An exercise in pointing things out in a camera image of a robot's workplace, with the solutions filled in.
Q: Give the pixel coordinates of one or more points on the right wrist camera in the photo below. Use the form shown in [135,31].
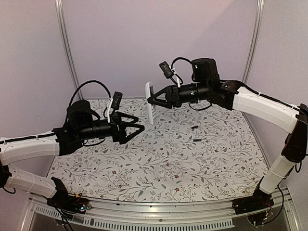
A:
[170,73]

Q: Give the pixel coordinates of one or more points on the left aluminium frame post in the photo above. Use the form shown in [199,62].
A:
[65,40]

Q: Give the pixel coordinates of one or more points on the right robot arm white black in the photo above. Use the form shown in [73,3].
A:
[235,95]

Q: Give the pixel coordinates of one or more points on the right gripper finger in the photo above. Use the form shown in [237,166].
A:
[162,94]
[159,102]

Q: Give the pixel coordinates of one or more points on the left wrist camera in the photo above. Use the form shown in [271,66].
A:
[114,103]

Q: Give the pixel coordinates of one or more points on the front aluminium rail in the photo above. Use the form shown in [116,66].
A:
[108,215]

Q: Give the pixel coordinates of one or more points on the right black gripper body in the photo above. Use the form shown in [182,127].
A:
[173,96]

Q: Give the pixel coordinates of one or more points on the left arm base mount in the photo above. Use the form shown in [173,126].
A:
[68,203]

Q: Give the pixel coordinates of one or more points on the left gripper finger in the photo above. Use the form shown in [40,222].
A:
[132,130]
[133,118]

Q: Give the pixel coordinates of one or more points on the right aluminium frame post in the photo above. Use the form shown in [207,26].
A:
[254,40]

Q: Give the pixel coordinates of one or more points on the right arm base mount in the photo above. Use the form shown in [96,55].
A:
[259,204]

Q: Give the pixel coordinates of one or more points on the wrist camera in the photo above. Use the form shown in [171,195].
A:
[114,103]
[170,73]

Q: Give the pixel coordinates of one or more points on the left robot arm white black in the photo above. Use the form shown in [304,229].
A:
[82,124]

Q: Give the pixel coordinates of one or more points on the aluminium frame post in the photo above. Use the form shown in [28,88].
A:
[254,40]
[65,40]

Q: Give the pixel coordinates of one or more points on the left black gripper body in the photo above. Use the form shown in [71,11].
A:
[117,135]

